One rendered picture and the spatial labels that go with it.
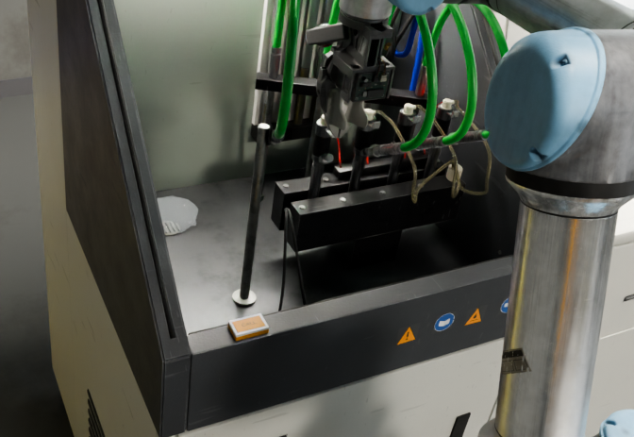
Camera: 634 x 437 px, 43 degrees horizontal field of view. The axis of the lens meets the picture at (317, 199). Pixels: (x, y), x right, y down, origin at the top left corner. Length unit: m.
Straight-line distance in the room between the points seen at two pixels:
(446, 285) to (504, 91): 0.63
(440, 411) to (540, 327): 0.81
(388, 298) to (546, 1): 0.52
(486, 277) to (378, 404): 0.28
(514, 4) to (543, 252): 0.37
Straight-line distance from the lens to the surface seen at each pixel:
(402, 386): 1.42
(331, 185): 1.42
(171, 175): 1.61
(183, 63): 1.50
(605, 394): 1.93
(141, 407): 1.31
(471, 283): 1.33
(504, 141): 0.72
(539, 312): 0.76
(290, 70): 1.06
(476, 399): 1.60
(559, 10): 0.94
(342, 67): 1.18
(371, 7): 1.14
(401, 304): 1.26
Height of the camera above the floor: 1.76
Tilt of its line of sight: 35 degrees down
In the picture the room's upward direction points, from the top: 10 degrees clockwise
